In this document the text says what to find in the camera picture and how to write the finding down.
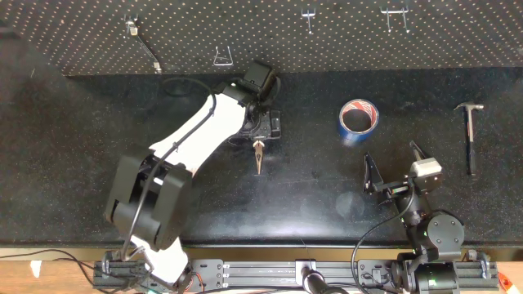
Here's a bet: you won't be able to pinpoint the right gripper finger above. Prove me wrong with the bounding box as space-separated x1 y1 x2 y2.
363 151 386 194
409 140 431 163

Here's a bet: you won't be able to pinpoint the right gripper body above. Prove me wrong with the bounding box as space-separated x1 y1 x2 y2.
369 180 413 206

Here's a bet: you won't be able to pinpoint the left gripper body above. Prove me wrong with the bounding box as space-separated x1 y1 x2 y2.
244 107 284 142

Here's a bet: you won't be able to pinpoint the needle nose pliers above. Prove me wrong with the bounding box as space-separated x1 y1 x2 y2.
252 139 266 176

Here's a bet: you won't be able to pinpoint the black pegboard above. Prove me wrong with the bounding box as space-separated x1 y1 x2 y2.
0 0 523 77

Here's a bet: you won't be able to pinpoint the roll of blue tape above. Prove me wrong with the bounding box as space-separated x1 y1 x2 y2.
337 98 381 145

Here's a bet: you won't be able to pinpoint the hammer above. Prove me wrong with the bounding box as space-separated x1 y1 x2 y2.
454 101 485 177

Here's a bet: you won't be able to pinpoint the wrench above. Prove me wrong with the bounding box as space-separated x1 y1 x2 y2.
124 19 163 76

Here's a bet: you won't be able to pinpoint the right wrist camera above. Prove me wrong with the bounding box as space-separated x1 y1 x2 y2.
409 156 445 194

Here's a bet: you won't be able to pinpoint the black cable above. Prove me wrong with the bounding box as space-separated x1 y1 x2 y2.
119 76 218 263
350 188 417 292

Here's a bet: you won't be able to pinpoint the mounting rail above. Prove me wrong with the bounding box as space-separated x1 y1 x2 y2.
92 248 501 294

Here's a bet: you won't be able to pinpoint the black wire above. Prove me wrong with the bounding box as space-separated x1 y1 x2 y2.
0 247 99 290

